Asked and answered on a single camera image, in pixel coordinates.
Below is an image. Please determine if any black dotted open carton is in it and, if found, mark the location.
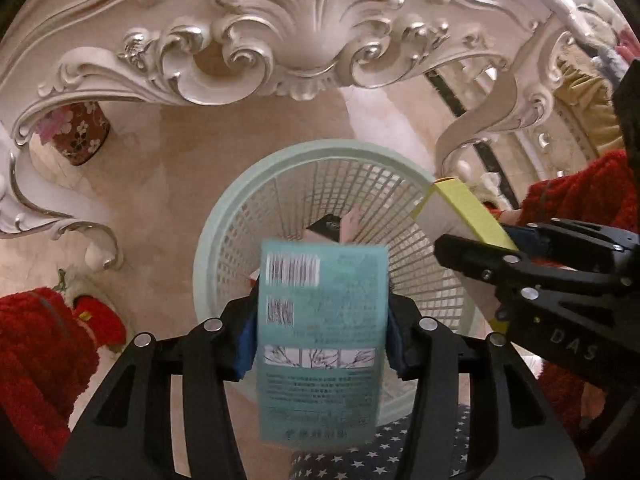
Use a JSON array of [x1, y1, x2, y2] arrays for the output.
[[303, 214, 341, 243]]

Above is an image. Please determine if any pink cardboard box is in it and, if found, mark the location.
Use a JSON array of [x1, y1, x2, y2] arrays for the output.
[[340, 206, 361, 244]]

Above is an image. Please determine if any carved white table apron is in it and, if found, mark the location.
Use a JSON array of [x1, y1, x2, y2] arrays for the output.
[[1, 0, 592, 269]]

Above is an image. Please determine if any beige side sofa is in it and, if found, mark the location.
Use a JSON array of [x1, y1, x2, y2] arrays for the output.
[[554, 56, 625, 156]]

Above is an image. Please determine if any yellow-green small box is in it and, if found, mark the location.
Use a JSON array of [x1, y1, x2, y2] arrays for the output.
[[411, 177, 518, 334]]

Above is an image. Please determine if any teal mosquito liquid box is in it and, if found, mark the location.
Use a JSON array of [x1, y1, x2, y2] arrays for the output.
[[255, 240, 388, 451]]

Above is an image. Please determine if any floral slipper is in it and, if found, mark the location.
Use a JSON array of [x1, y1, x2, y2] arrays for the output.
[[35, 101, 112, 166]]

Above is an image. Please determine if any green mesh trash basket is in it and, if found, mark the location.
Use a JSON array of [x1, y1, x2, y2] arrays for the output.
[[193, 140, 476, 335]]

